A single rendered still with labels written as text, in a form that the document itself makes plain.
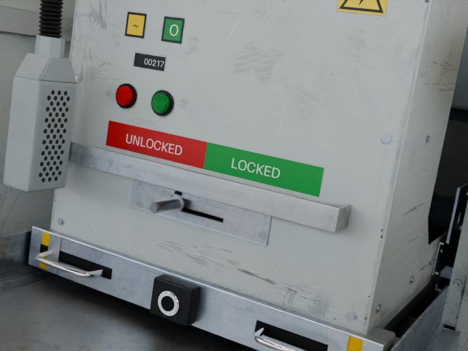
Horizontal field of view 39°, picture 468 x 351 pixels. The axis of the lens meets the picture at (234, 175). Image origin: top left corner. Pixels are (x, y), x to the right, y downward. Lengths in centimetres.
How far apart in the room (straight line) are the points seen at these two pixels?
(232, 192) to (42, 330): 29
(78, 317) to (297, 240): 31
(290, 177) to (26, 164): 34
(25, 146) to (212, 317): 32
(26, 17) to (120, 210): 40
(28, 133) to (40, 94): 5
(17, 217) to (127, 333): 44
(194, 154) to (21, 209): 48
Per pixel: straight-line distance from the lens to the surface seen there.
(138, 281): 91
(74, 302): 96
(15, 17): 116
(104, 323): 90
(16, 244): 102
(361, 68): 76
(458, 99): 170
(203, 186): 80
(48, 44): 88
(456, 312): 112
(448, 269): 119
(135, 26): 91
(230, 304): 84
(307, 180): 78
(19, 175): 89
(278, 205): 75
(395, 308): 91
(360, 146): 75
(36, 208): 125
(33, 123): 87
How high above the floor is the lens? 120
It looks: 9 degrees down
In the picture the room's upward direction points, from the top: 9 degrees clockwise
